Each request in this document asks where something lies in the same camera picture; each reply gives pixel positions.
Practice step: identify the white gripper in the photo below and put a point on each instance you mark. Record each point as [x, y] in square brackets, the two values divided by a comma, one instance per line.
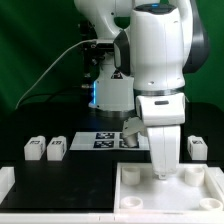
[164, 145]

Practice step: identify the white square tabletop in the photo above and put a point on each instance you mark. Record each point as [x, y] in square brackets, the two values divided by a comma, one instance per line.
[194, 187]

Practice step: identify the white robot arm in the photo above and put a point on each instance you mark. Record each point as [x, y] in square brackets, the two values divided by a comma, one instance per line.
[144, 48]

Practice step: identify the white sheet with tags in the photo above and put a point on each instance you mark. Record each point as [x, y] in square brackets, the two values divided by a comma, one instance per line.
[105, 141]

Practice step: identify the white left obstacle block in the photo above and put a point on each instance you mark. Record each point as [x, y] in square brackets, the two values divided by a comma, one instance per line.
[7, 180]

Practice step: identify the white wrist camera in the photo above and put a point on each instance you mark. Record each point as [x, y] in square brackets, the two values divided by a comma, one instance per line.
[132, 127]

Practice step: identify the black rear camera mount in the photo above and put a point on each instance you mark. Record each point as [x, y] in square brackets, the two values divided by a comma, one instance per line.
[93, 53]

